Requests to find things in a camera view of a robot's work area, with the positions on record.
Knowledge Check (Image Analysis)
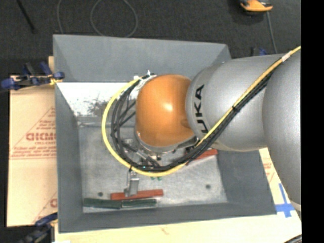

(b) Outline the brown cardboard board, red print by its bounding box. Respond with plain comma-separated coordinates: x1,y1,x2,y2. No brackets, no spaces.
6,55,59,228

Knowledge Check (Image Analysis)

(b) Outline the grey metal bin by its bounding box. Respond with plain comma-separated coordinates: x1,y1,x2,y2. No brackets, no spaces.
52,34,277,234

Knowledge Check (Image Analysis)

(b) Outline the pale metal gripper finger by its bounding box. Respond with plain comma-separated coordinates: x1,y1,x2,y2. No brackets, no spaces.
125,171,132,196
130,177,140,197

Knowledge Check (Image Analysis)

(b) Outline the red-brown flat block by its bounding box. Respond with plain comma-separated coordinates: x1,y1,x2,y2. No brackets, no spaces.
194,149,219,162
110,189,164,201

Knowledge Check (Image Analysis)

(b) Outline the dark green flat block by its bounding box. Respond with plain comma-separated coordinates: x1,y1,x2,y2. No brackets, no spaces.
121,198,158,209
83,197,123,210

